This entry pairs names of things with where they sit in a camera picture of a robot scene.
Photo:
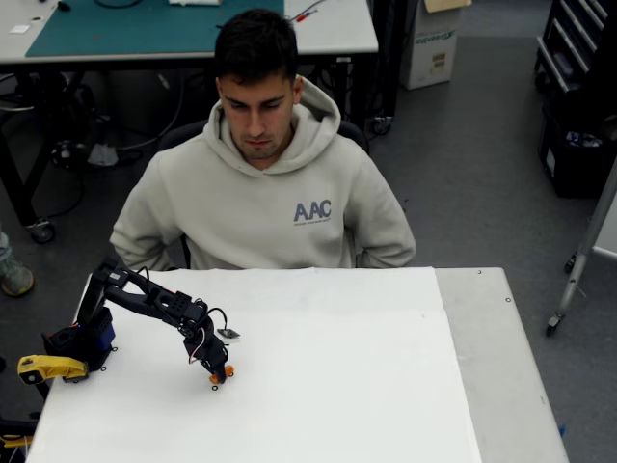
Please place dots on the small camera circuit board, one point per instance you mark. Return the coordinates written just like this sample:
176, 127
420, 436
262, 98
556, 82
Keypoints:
228, 334

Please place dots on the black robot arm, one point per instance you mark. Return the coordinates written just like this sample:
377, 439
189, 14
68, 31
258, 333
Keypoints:
144, 301

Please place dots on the standing person in white shirt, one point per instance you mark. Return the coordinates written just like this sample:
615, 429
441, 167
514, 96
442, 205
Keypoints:
17, 280

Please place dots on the black drawer cart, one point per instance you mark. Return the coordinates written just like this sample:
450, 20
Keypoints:
573, 34

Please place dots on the yellow clamp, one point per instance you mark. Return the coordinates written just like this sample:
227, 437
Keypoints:
48, 367

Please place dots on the white plastic bag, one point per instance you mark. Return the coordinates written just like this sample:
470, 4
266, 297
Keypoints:
102, 155

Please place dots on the grey wheeled metal stand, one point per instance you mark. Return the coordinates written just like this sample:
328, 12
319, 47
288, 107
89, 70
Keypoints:
585, 251

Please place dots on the small orange object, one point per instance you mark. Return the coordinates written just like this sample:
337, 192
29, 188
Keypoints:
229, 370

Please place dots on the black storage bin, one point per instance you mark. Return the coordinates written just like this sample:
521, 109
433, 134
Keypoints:
578, 164

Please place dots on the white table sheet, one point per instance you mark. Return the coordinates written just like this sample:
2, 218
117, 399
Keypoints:
328, 376

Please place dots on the seated man in beige hoodie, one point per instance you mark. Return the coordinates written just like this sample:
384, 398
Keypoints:
260, 202

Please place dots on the small white card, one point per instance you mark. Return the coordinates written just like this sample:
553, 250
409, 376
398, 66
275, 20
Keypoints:
19, 28

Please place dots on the teal cutting mat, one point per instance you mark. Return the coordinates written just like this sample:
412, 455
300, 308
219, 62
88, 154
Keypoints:
144, 29

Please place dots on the white cardboard box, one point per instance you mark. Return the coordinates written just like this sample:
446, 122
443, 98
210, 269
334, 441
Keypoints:
429, 53

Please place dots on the white workbench with black legs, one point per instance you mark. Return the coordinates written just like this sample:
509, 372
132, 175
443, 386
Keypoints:
337, 29

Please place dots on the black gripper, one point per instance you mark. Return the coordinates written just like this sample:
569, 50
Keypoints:
215, 359

